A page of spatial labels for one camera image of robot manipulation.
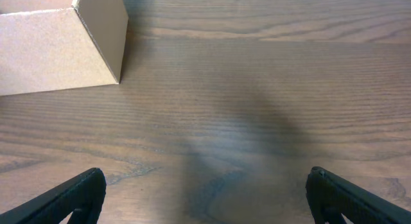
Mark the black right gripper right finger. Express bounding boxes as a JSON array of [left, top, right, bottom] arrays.
[[306, 166, 410, 224]]

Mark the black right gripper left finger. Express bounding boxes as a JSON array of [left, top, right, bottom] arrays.
[[1, 168, 107, 224]]

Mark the cardboard box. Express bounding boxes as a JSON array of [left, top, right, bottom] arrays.
[[1, 0, 128, 96]]

